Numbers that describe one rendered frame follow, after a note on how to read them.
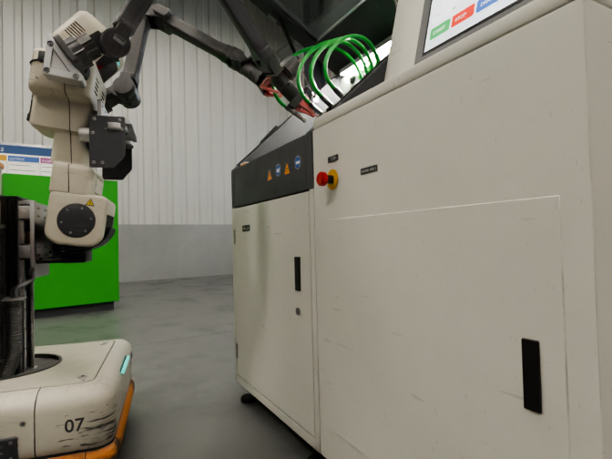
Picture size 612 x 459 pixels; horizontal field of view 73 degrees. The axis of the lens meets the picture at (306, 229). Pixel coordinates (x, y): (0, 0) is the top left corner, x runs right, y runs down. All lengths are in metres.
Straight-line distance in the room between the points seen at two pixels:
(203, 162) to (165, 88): 1.50
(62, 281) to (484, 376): 4.11
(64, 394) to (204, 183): 7.20
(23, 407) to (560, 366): 1.17
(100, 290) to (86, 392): 3.33
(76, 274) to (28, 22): 5.02
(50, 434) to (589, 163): 1.27
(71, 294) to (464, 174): 4.12
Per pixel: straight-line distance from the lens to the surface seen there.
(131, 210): 7.89
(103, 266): 4.58
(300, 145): 1.22
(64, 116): 1.51
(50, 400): 1.30
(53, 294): 4.50
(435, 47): 1.22
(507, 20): 0.75
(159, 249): 7.95
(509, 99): 0.71
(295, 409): 1.35
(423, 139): 0.81
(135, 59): 1.87
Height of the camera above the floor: 0.65
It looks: 1 degrees up
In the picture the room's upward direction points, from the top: 1 degrees counter-clockwise
